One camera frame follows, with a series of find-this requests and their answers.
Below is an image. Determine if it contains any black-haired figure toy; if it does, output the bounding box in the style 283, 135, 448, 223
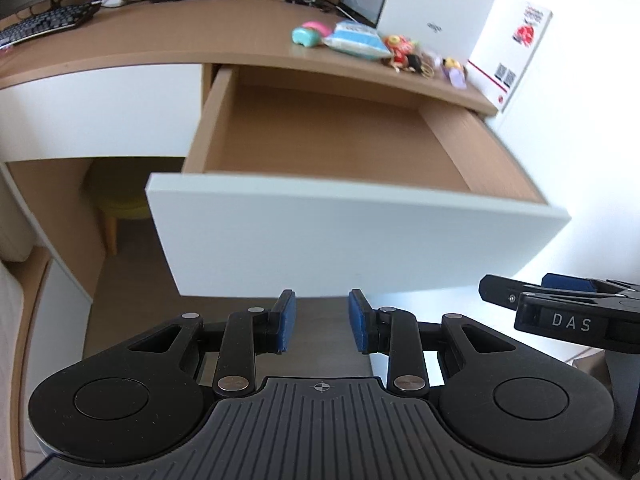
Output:
391, 53, 426, 74

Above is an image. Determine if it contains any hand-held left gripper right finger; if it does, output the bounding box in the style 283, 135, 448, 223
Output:
348, 289, 521, 397

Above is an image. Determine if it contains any teal and pink toy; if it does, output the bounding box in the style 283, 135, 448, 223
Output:
292, 21, 334, 49

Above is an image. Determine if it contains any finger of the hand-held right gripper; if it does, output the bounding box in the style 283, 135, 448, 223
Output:
479, 274, 547, 309
541, 272, 640, 303

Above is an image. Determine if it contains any green stool with wooden legs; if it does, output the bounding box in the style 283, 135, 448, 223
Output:
96, 194, 151, 257

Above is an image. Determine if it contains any narrow white-front drawer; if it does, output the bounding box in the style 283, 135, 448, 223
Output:
0, 62, 204, 163

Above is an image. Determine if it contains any white red printed booklet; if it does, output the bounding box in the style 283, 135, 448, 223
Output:
466, 0, 554, 114

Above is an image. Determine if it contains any wide white-front wooden drawer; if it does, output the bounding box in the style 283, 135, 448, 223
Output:
145, 64, 572, 302

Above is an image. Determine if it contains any blue tissue packet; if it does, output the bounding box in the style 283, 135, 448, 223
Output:
322, 21, 395, 62

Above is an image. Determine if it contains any black keyboard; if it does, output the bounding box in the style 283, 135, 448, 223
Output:
0, 4, 96, 49

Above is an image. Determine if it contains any purple toy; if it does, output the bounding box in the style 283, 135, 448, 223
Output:
442, 57, 470, 90

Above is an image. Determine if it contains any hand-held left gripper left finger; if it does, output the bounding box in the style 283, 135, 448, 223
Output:
127, 289, 297, 398

